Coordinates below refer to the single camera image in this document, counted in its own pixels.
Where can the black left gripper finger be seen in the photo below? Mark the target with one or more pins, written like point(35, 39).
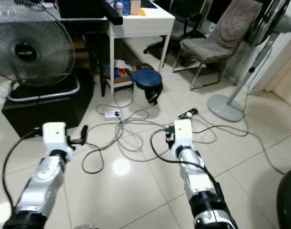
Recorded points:
point(84, 133)

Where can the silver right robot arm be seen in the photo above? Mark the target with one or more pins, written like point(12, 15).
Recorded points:
point(200, 179)

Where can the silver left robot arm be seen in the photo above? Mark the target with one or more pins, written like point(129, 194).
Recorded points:
point(43, 186)

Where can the large grey floor fan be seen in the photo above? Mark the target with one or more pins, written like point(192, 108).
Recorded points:
point(27, 54)

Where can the small red black device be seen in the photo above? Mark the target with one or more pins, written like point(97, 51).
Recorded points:
point(188, 113)

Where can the white power strip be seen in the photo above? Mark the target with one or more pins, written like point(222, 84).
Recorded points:
point(111, 114)

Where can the black box stool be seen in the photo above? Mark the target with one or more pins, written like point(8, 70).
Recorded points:
point(40, 117)

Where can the white bin with blue lid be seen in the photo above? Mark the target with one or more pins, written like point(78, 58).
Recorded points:
point(146, 78)

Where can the cardboard box with clutter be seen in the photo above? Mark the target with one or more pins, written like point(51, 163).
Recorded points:
point(119, 75)

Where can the crumpled white cloth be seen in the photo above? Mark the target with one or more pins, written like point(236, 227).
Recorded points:
point(0, 95)

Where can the small white table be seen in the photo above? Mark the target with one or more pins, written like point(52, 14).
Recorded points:
point(143, 26)

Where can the long black bar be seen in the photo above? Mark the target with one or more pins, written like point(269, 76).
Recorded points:
point(114, 18)

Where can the black office chair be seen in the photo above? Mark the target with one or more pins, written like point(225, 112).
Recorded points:
point(188, 14)

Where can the brown cushioned metal chair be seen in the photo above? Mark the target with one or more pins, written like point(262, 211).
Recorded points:
point(231, 28)

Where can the small orange item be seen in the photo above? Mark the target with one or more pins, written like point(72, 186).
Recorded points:
point(142, 13)

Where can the small pale bottle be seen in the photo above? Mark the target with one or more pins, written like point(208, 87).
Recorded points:
point(119, 8)

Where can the small brown carton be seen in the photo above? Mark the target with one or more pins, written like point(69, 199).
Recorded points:
point(135, 7)

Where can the dark rounded furniture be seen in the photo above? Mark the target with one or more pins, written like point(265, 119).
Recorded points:
point(289, 200)

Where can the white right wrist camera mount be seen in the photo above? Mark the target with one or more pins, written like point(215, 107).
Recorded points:
point(183, 133)

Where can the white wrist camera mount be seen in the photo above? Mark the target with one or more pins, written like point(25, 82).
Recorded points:
point(183, 133)
point(55, 136)

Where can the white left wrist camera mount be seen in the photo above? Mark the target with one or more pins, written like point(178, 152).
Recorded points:
point(55, 136)

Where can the grey standing pedestal fan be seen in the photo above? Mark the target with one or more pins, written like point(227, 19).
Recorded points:
point(225, 107)

